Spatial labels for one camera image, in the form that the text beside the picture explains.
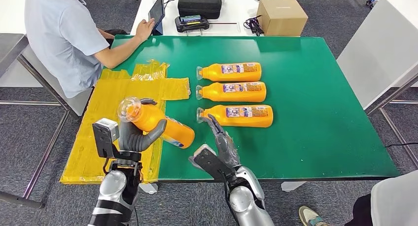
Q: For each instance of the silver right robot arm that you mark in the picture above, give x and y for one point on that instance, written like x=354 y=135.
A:
x=245 y=201

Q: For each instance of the white table foot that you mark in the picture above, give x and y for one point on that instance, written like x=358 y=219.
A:
x=292 y=186
x=148 y=188

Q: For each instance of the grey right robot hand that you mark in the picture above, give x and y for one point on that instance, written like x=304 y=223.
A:
x=227 y=149

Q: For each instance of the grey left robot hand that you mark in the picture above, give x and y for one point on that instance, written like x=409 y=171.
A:
x=134 y=142

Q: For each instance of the person's shoe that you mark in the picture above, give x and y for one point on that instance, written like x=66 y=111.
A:
x=310 y=217

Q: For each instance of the white bench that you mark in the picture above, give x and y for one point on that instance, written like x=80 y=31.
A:
x=77 y=105

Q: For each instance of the person's left forearm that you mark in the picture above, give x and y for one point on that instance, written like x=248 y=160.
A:
x=105 y=34

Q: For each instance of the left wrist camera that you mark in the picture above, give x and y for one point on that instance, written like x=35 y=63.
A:
x=109 y=128

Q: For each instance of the person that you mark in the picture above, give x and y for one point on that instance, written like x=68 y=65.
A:
x=60 y=38

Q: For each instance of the black handheld controller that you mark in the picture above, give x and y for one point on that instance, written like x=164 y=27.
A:
x=191 y=24

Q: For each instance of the person's right hand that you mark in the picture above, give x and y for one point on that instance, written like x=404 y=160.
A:
x=145 y=29

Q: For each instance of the orange detergent bottle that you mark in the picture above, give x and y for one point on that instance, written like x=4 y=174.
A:
x=214 y=92
x=214 y=73
x=241 y=118
x=181 y=134

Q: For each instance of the steel table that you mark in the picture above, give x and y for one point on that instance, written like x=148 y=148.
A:
x=9 y=51

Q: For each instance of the brown cardboard box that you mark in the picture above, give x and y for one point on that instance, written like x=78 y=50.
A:
x=282 y=18

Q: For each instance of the black tablet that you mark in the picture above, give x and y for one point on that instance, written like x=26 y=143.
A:
x=156 y=12

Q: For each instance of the white table with metal legs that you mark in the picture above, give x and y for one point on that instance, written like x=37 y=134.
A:
x=377 y=54

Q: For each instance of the person's right forearm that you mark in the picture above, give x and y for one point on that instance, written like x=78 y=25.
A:
x=117 y=53

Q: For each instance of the black zip case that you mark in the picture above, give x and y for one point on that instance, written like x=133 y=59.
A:
x=200 y=3

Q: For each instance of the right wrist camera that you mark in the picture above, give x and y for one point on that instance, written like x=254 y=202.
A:
x=209 y=162

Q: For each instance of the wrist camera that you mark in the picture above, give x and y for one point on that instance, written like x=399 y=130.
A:
x=209 y=162
x=109 y=128

